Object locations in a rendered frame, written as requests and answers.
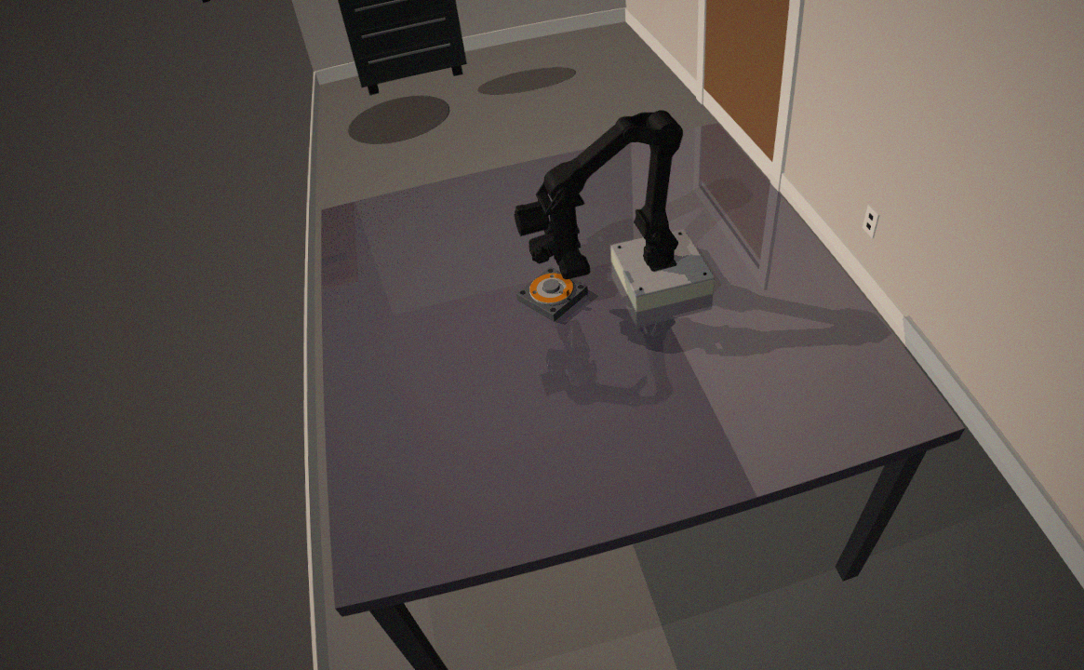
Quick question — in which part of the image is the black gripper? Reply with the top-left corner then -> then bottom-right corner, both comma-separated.
544,222 -> 590,279

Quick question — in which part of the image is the orange round plate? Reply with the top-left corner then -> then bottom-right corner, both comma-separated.
529,274 -> 573,305

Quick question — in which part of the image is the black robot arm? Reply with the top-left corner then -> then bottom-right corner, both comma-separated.
514,109 -> 683,272

